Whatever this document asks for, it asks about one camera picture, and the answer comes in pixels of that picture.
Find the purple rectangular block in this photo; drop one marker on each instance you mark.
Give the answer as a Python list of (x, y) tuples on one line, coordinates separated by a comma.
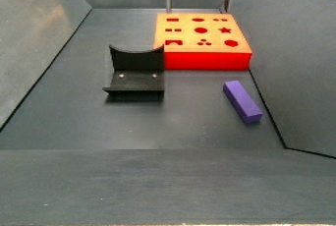
[(243, 103)]

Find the orange red shape board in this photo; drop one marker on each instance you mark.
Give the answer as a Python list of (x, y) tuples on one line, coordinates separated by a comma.
[(202, 42)]

